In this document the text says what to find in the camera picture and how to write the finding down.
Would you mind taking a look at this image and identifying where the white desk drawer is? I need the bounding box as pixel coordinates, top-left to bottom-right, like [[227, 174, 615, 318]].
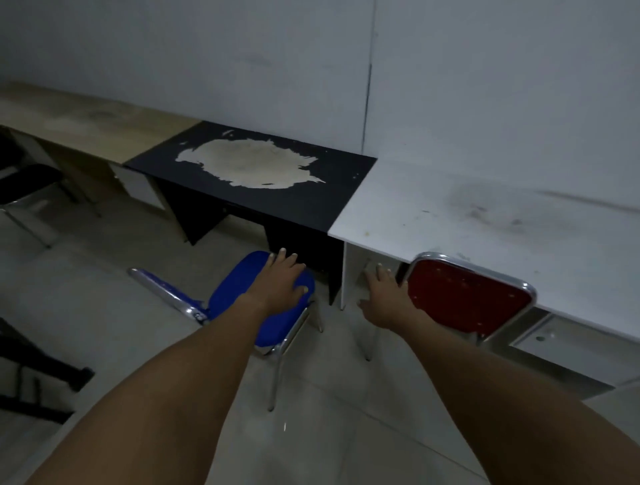
[[510, 314, 640, 388]]

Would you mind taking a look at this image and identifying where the black chair with metal legs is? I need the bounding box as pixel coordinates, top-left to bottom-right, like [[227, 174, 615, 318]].
[[0, 127, 102, 250]]

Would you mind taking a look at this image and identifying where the red padded chrome chair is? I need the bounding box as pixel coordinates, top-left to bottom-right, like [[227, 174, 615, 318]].
[[365, 252, 538, 362]]

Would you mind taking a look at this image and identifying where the blue padded chrome chair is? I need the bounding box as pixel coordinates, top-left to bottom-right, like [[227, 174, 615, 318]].
[[127, 250, 325, 412]]

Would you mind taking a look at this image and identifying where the person's right hand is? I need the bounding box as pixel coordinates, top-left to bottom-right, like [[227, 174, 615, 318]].
[[357, 262, 427, 331]]

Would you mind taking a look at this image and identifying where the black desk with worn top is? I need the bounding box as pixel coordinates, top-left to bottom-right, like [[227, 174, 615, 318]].
[[123, 120, 378, 306]]

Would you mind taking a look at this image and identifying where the person's left hand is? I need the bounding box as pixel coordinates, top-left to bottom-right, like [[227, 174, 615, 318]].
[[249, 247, 311, 318]]

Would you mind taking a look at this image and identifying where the person's right forearm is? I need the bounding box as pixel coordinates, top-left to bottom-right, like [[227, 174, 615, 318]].
[[397, 315, 640, 485]]

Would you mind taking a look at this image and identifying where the black metal frame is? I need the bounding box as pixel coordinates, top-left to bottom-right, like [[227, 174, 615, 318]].
[[0, 316, 96, 426]]

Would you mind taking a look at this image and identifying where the person's left forearm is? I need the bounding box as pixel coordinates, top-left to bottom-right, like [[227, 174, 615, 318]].
[[24, 295, 273, 485]]

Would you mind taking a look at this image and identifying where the light wooden desk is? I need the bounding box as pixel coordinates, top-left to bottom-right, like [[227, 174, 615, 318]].
[[0, 81, 204, 213]]

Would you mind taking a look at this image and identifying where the white desk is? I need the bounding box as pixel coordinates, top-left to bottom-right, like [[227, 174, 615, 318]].
[[327, 159, 640, 400]]

